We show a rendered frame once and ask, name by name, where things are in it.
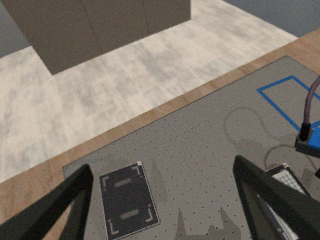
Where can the grey flat rectangular mat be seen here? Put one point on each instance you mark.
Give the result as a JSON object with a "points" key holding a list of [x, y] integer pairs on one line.
{"points": [[188, 155]]}

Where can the white well plate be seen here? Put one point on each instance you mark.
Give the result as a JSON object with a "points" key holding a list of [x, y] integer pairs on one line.
{"points": [[286, 178]]}

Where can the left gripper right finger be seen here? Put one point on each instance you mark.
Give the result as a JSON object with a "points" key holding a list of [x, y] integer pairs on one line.
{"points": [[299, 212]]}

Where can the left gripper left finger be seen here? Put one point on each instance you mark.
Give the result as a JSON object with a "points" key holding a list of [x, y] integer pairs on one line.
{"points": [[35, 221]]}

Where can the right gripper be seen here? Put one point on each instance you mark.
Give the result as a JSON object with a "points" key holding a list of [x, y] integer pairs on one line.
{"points": [[315, 143]]}

